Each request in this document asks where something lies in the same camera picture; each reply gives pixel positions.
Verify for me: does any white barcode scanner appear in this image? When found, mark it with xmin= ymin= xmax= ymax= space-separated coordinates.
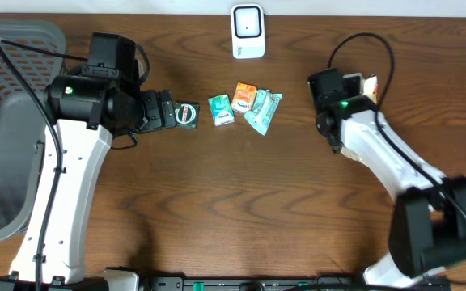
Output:
xmin=230 ymin=4 xmax=266 ymax=59

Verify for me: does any green Zam-Buk box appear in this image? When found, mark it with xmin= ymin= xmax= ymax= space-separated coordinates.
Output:
xmin=175 ymin=103 xmax=200 ymax=129

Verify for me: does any orange tissue pack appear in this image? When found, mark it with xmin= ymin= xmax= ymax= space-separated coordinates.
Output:
xmin=231 ymin=82 xmax=257 ymax=113

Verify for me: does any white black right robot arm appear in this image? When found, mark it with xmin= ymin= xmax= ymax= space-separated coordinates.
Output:
xmin=307 ymin=68 xmax=466 ymax=288

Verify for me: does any teal wrapper pack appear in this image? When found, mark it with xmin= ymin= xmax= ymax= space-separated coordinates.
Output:
xmin=244 ymin=89 xmax=283 ymax=136

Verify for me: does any grey plastic mesh basket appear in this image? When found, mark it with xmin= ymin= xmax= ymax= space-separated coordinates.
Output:
xmin=0 ymin=20 xmax=66 ymax=242

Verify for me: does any teal tissue pack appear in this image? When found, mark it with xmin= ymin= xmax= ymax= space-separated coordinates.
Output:
xmin=208 ymin=95 xmax=235 ymax=126

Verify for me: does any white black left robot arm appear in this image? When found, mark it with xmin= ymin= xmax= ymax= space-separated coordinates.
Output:
xmin=0 ymin=32 xmax=176 ymax=290

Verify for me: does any white blue snack bag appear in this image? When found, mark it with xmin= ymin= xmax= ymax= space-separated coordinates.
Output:
xmin=341 ymin=74 xmax=378 ymax=166

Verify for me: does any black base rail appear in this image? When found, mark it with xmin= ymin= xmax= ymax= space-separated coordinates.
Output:
xmin=139 ymin=275 xmax=362 ymax=291

